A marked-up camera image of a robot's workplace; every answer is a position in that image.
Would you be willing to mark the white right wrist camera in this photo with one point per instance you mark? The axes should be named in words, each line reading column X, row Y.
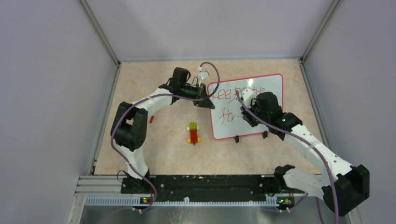
column 247, row 95

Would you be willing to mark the red toy brick car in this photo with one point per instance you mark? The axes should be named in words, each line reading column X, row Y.
column 193, row 129

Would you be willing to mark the pink framed whiteboard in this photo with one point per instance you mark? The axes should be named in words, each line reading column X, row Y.
column 226, row 117

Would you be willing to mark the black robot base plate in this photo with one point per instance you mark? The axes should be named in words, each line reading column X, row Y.
column 207, row 188

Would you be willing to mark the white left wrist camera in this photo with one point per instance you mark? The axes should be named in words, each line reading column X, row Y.
column 203, row 75

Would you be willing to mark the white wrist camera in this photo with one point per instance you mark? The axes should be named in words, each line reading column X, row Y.
column 203, row 75
column 247, row 95

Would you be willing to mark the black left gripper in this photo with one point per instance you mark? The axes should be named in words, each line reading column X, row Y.
column 201, row 93

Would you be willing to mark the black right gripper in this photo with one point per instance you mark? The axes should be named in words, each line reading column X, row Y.
column 247, row 115

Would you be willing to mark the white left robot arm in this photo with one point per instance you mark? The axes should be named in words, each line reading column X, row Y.
column 129, row 129

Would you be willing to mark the white cable duct strip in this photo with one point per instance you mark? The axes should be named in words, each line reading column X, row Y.
column 136, row 201

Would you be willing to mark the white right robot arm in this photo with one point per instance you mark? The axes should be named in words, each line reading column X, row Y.
column 340, row 185

